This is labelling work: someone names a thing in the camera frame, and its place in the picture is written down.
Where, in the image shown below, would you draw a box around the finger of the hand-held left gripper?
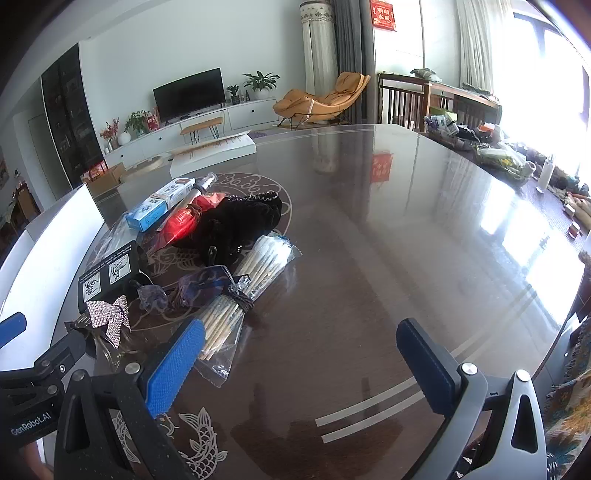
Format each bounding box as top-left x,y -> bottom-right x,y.
0,312 -> 27,349
28,330 -> 100,393

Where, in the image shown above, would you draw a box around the beige cream tube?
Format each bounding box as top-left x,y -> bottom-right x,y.
175,172 -> 219,215

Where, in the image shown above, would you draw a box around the thick white book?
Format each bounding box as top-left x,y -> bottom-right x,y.
168,131 -> 257,178

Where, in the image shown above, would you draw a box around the black labelled box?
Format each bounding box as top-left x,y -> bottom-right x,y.
78,240 -> 148,315

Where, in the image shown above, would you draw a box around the black television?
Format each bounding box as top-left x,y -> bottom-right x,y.
153,68 -> 227,124

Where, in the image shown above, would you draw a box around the red foil packet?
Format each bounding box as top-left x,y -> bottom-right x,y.
157,193 -> 227,250

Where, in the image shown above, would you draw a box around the pile of assorted sundries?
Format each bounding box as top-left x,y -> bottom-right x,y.
422,108 -> 591,241

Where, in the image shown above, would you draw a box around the red wall hanging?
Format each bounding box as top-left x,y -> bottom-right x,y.
369,0 -> 398,32

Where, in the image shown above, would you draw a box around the white sheer curtain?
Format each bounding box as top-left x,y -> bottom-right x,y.
455,0 -> 513,93

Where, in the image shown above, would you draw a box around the white television cabinet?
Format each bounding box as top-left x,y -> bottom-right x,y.
104,95 -> 296,169

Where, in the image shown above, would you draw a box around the dark wooden bench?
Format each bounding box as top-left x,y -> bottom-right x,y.
378,71 -> 504,134

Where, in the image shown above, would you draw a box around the brown cardboard box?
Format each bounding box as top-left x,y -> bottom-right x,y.
83,162 -> 126,195

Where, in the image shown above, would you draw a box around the large potted green plant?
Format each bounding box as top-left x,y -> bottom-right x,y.
242,71 -> 281,100

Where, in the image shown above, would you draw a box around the rhinestone bow hair clip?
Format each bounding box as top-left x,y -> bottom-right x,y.
65,295 -> 132,370

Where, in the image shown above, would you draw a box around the wooden stool with metal legs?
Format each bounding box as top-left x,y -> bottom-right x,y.
180,117 -> 224,145

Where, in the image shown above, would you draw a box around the black fuzzy beaded cloth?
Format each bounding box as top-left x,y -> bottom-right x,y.
217,190 -> 283,241
178,217 -> 259,268

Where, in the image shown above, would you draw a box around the bagged bundle of wooden sticks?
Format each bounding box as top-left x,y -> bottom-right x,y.
191,233 -> 303,386

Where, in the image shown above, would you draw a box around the round wooden board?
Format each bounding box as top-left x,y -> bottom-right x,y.
121,154 -> 169,178

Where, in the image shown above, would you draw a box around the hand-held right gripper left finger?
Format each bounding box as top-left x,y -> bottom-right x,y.
54,318 -> 206,480

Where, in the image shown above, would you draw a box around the grey curtain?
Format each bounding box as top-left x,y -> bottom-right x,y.
332,0 -> 375,125

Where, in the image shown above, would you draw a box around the white plastic bottle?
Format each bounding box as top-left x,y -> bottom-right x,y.
536,157 -> 555,193

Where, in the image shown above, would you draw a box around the orange lounge chair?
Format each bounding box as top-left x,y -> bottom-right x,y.
272,71 -> 371,130

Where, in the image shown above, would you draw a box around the bushy potted green plant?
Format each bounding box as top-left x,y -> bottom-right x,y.
124,110 -> 151,137

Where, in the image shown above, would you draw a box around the blue white medicine box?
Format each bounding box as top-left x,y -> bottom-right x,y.
124,176 -> 197,233

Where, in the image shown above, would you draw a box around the red flowers in vase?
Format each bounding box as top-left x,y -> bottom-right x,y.
100,117 -> 120,153

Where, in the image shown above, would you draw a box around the black display cabinet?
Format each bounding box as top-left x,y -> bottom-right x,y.
41,46 -> 105,188

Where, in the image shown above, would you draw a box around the white cardboard box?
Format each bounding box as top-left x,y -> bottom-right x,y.
0,184 -> 108,324

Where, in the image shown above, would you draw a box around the floral patterned cloth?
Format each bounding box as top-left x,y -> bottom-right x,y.
540,314 -> 591,480

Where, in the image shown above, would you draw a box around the white standing air conditioner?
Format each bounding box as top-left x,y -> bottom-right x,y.
299,0 -> 340,100

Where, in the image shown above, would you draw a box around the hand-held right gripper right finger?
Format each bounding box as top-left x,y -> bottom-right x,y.
396,318 -> 549,480

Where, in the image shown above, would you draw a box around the person's left forearm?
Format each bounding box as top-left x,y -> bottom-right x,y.
28,455 -> 57,480

